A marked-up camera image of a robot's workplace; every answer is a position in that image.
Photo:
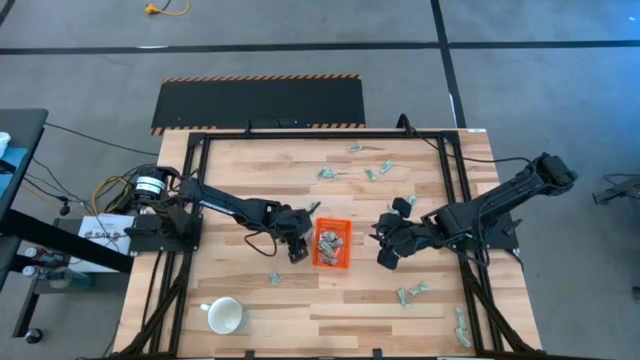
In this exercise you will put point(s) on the black side desk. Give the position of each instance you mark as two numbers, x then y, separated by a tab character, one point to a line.
25	125

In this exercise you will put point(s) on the white cloth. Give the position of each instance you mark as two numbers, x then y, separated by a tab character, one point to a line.
4	142

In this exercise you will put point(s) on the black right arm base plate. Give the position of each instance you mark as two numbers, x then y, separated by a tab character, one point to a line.
505	240

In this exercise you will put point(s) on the black floor stand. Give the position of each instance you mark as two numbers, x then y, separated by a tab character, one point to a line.
617	192

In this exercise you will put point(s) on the orange plastic slotted basket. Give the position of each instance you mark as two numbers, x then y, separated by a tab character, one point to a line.
345	225

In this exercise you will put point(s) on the blue flat item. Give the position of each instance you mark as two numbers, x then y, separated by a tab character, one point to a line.
12	165

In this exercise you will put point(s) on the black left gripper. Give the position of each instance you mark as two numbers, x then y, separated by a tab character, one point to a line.
286	220

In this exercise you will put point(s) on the black caster wheel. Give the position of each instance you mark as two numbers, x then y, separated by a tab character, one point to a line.
33	336

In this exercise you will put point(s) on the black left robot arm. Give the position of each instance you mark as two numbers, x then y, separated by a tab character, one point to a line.
220	202

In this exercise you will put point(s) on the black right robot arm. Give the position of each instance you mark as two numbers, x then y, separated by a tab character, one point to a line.
500	192

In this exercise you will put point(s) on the black power strip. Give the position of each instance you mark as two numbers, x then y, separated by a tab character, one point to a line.
120	202

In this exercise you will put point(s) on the white printed paper sheet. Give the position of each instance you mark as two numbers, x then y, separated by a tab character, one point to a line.
100	225

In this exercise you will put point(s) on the black hazard-striped floor mat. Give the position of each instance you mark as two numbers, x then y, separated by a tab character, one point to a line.
250	100

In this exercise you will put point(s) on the clear plastic bottle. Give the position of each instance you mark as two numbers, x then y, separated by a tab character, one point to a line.
37	254
32	271

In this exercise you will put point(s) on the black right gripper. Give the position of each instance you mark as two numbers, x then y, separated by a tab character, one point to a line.
407	235

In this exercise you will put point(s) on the white ceramic mug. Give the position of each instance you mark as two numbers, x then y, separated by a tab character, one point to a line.
225	315

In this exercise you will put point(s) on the pile of grey items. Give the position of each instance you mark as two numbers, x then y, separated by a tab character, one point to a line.
463	337

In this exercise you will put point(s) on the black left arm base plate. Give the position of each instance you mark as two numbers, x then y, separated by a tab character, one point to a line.
150	245

